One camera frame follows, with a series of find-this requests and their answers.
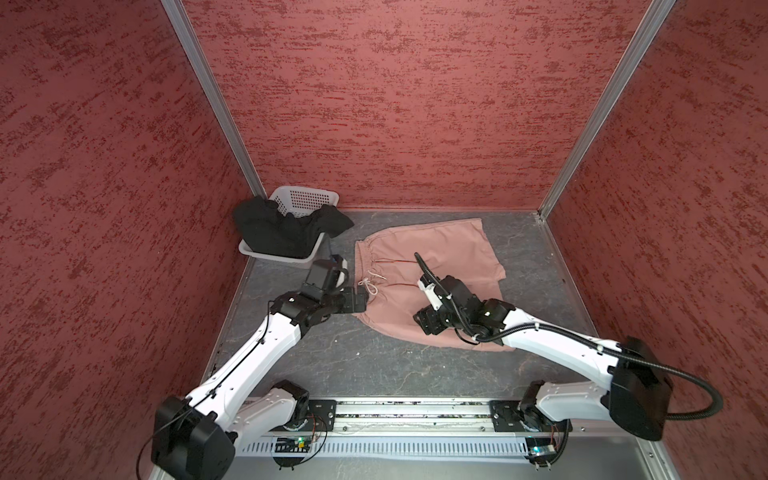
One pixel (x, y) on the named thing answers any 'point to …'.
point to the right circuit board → (541, 451)
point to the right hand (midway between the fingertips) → (424, 318)
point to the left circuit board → (293, 445)
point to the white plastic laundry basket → (300, 202)
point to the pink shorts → (385, 265)
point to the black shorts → (269, 231)
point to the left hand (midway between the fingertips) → (351, 301)
